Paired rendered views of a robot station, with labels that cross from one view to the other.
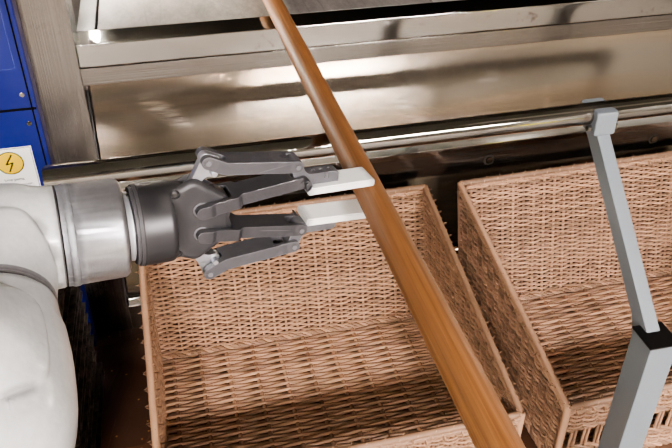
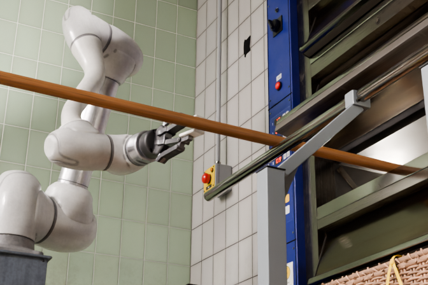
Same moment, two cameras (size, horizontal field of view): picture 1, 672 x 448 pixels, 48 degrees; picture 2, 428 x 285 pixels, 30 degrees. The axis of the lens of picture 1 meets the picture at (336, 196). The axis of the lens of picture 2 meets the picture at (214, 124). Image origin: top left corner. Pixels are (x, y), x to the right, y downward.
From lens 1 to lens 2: 2.19 m
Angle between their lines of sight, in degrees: 93
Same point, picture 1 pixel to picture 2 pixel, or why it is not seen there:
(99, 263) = (129, 145)
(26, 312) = (90, 127)
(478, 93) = not seen: outside the picture
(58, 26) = (313, 199)
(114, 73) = (327, 219)
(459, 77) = not seen: outside the picture
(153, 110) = (341, 242)
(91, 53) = (320, 210)
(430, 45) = not seen: outside the picture
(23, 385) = (69, 127)
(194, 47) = (352, 196)
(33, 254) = (116, 137)
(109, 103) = (330, 242)
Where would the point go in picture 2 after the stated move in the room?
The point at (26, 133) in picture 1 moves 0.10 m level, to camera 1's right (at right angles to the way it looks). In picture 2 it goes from (292, 254) to (303, 245)
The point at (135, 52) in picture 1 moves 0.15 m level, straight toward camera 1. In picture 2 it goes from (333, 205) to (291, 196)
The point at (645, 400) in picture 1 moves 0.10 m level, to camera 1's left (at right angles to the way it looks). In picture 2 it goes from (261, 218) to (247, 233)
